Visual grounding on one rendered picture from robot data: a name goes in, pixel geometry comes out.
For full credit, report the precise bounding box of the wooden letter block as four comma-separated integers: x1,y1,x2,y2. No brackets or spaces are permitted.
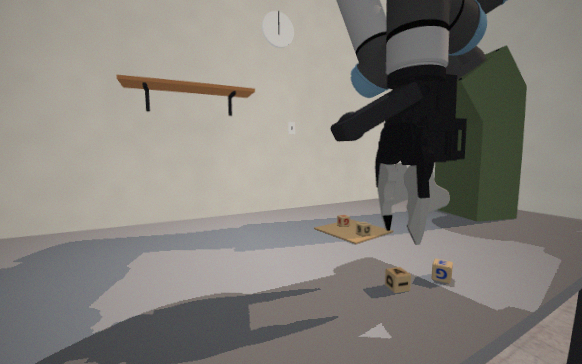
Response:
385,267,411,293
432,259,453,284
356,222,371,236
337,215,350,227

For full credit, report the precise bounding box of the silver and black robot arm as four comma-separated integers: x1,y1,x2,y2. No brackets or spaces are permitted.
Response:
330,0,507,141

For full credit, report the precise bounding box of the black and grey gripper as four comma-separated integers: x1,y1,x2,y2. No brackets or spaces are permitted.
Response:
375,64,467,245

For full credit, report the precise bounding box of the tan square mat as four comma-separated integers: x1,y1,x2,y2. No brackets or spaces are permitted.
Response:
314,219,394,244

